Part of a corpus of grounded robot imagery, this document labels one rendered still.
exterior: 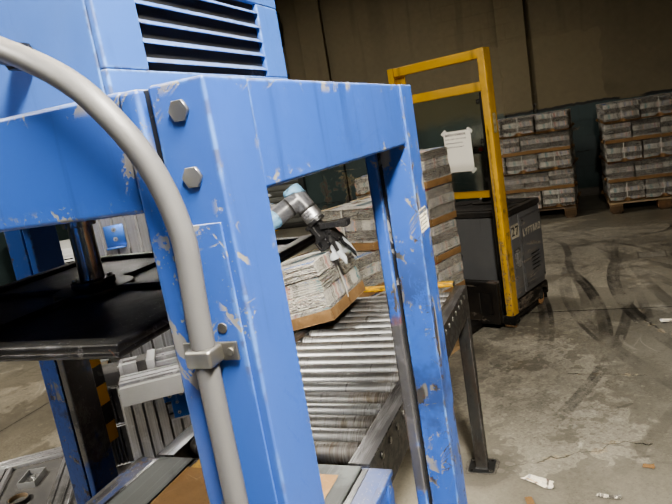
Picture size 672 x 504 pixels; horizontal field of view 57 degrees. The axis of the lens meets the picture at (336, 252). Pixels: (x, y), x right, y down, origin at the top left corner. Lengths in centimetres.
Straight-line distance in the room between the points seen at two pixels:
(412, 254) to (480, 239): 339
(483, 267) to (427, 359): 340
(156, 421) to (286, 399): 220
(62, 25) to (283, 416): 45
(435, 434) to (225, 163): 81
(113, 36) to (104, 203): 22
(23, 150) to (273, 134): 22
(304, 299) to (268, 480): 171
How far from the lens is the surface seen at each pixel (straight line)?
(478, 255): 451
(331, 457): 148
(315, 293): 223
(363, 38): 1015
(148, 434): 278
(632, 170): 803
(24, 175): 62
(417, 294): 110
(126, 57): 72
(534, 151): 803
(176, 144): 51
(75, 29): 72
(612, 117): 797
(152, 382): 237
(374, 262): 336
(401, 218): 107
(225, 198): 49
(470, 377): 266
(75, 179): 58
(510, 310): 434
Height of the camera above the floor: 149
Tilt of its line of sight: 11 degrees down
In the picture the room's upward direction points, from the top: 10 degrees counter-clockwise
